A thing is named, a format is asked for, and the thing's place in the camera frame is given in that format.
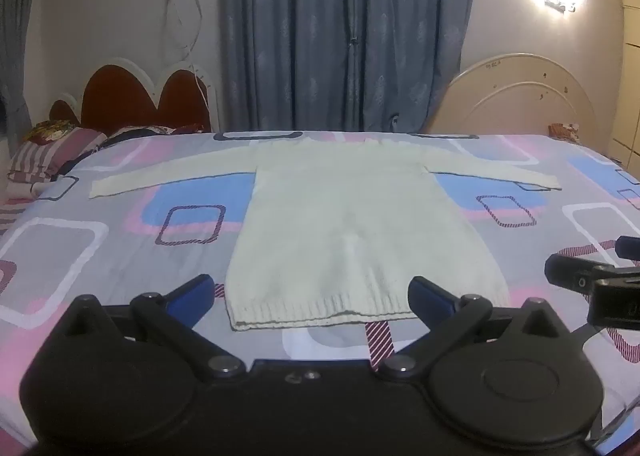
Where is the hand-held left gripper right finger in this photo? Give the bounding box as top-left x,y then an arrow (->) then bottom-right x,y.
377,276 -> 572,382

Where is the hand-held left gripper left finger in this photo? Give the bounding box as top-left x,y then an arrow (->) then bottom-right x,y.
62,274 -> 247,379

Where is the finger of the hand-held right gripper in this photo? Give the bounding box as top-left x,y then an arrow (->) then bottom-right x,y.
544,252 -> 622,295
614,235 -> 640,261

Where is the white knit sweater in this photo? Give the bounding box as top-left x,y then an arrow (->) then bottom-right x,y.
89,136 -> 563,332

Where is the patterned grey pink bed sheet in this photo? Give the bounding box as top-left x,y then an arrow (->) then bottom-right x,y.
0,130 -> 640,456

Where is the red patterned cushion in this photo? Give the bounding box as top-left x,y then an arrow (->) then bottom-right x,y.
547,121 -> 582,142

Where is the dark patterned pillow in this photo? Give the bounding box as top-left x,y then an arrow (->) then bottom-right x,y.
102,123 -> 212,142

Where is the cream round headboard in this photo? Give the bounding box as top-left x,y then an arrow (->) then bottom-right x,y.
425,52 -> 598,147

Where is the cream wardrobe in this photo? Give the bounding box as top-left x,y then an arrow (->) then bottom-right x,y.
611,0 -> 640,172

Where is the pink striped pillow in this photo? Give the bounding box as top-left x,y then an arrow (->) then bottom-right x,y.
7,129 -> 108,184

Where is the red and white headboard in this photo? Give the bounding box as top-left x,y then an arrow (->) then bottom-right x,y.
49,56 -> 221,133

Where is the red gold patterned pillow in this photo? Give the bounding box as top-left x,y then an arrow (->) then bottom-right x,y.
22,119 -> 77,142

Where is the blue patterned curtain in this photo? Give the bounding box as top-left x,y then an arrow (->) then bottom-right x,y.
220,0 -> 478,134

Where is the blue striped curtain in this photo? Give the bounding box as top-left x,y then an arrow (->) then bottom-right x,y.
0,0 -> 47,137

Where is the white cable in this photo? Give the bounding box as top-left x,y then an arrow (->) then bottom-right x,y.
165,0 -> 213,112

